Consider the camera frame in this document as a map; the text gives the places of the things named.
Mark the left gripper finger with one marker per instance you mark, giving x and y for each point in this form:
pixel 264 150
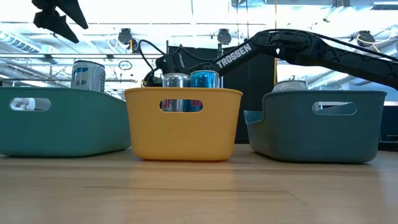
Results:
pixel 53 21
pixel 73 12

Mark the blue silver Red Bull can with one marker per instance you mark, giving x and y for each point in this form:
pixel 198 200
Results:
pixel 203 80
pixel 175 81

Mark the white blue Celsius can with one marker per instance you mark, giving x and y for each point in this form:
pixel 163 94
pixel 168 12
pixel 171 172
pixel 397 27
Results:
pixel 88 76

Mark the yellow plastic bin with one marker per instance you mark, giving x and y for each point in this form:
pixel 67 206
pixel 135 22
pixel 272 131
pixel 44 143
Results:
pixel 183 137

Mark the teal plastic bin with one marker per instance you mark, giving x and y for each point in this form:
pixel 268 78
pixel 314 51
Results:
pixel 62 130

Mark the dark blue plastic bin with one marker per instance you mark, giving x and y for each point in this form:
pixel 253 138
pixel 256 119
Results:
pixel 311 140

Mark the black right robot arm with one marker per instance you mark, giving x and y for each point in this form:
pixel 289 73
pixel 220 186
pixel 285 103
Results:
pixel 295 46

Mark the grey horizontal pipe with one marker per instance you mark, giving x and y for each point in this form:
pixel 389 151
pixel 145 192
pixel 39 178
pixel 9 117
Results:
pixel 46 81

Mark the black folding divider screen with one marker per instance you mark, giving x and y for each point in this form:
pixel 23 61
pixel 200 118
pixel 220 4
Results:
pixel 248 102

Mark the dark blue partition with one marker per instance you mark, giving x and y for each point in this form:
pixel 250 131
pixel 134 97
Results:
pixel 390 124

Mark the black aluminium table frame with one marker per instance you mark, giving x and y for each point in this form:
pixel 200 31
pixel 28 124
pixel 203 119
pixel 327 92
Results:
pixel 388 147

